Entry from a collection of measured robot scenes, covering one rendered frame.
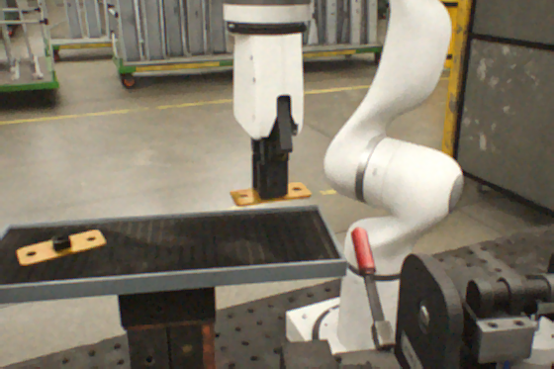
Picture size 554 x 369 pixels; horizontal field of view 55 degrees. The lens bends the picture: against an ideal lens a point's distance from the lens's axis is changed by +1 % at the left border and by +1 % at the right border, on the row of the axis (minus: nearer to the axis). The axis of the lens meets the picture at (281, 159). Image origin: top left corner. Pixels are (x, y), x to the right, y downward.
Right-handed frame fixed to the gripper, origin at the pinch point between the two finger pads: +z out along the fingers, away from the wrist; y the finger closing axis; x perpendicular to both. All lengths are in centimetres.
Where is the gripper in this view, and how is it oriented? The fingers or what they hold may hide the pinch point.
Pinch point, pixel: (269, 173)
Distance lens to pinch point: 56.4
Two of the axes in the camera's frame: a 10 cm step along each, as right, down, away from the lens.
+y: 3.0, 3.3, -8.9
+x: 9.5, -1.1, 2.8
